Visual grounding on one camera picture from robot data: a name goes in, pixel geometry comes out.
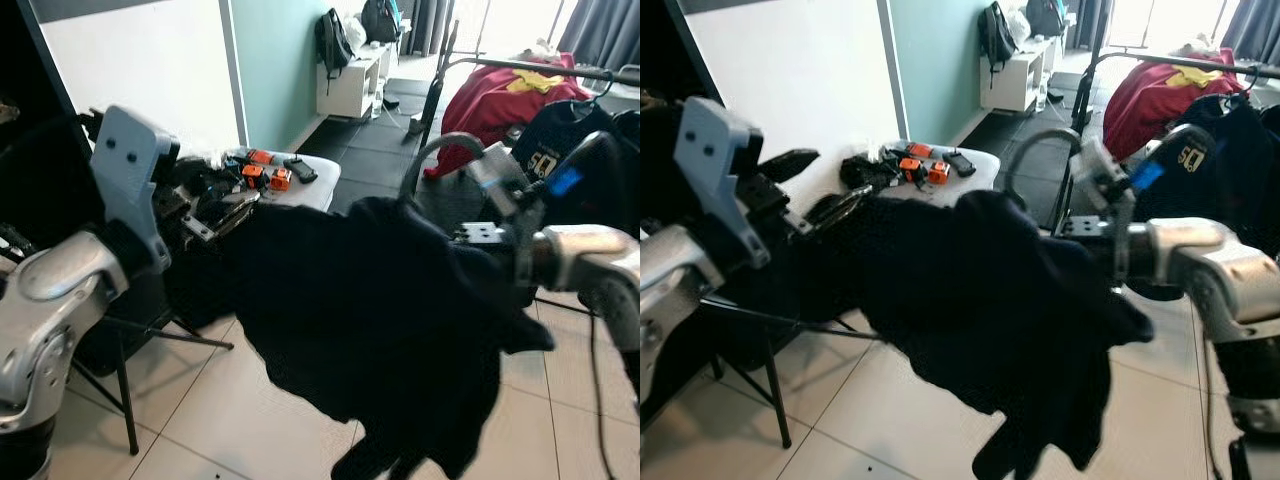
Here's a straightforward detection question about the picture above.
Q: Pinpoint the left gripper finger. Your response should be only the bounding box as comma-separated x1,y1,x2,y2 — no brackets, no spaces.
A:
772,148,823,184
205,190,264,239
805,185,873,229

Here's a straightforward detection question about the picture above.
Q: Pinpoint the grey metal hanger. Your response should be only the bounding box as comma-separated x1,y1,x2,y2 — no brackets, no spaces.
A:
400,132,486,201
1005,127,1086,196

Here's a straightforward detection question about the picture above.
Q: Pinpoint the plain navy t-shirt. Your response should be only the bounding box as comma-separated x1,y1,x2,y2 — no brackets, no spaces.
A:
800,190,1156,480
165,195,556,480

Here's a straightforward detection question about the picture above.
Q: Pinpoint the black bag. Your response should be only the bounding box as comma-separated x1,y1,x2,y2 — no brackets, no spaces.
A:
165,155,251,201
838,152,901,191

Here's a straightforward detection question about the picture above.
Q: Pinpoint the grey ottoman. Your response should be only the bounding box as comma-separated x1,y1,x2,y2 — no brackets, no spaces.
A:
225,148,341,213
880,143,1001,196

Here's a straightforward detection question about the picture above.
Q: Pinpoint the white board panel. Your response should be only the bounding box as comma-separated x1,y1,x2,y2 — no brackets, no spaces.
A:
680,0,911,176
30,0,249,161

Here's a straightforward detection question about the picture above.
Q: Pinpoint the black foam floor matting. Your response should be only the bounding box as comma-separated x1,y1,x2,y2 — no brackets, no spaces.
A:
955,70,1101,216
295,75,471,226

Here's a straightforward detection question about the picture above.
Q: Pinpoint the red flag with yellow star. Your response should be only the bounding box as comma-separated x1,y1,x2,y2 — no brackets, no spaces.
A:
1103,45,1246,161
425,50,591,181

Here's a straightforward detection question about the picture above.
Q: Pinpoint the navy t-shirt with yellow logo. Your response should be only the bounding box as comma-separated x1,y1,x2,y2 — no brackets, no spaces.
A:
1140,92,1280,231
508,98,641,236

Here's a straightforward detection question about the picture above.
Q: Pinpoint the white shelf unit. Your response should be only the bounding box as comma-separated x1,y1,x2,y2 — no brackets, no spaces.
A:
318,40,401,121
980,35,1061,113

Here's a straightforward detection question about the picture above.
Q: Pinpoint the black metal clothes rack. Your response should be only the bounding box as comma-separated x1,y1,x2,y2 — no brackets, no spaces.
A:
1070,15,1280,181
405,20,641,181

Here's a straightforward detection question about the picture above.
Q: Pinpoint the black backpack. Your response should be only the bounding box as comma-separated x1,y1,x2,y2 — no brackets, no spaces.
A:
980,2,1021,73
315,8,356,81

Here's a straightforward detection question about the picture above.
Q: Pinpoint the grey curtain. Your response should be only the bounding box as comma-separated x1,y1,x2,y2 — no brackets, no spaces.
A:
1222,0,1280,66
557,0,641,71
400,0,456,56
1075,0,1116,51

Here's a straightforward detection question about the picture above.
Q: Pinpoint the dark backpack with blue trim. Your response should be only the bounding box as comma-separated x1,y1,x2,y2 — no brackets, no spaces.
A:
360,0,403,46
1025,0,1069,39

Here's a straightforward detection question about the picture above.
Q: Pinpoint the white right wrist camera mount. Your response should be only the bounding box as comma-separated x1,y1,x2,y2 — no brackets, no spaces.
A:
468,140,549,223
1075,135,1139,219

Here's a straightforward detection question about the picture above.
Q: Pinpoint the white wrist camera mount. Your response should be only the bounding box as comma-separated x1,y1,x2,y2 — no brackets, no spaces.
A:
1075,135,1139,219
90,105,181,271
468,140,549,223
672,97,766,266

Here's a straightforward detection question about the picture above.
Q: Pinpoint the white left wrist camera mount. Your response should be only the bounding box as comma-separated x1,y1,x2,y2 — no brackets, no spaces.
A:
672,97,766,266
90,105,181,271

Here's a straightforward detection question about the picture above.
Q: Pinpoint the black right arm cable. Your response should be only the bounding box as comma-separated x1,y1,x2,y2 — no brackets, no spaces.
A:
1133,123,1219,480
535,128,626,480

